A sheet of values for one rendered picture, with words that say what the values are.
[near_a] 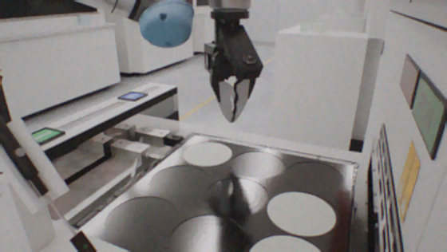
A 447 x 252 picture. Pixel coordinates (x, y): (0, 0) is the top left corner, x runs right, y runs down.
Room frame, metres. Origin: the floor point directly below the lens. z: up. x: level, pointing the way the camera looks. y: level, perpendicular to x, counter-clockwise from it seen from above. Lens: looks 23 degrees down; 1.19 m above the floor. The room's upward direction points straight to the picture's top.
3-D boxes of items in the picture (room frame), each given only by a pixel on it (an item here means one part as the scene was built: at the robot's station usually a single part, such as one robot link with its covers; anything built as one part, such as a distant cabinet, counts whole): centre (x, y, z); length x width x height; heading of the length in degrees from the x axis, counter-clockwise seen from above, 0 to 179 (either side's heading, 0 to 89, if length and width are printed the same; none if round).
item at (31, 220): (0.22, 0.18, 1.03); 0.06 x 0.04 x 0.13; 67
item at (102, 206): (0.47, 0.14, 0.90); 0.38 x 0.01 x 0.01; 157
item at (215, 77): (0.55, 0.00, 1.05); 0.05 x 0.02 x 0.09; 111
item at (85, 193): (0.49, 0.23, 0.87); 0.36 x 0.08 x 0.03; 157
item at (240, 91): (0.58, -0.03, 1.01); 0.06 x 0.03 x 0.09; 21
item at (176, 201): (0.40, -0.02, 0.90); 0.34 x 0.34 x 0.01; 66
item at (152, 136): (0.64, 0.17, 0.89); 0.08 x 0.03 x 0.03; 67
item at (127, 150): (0.56, 0.20, 0.89); 0.08 x 0.03 x 0.03; 67
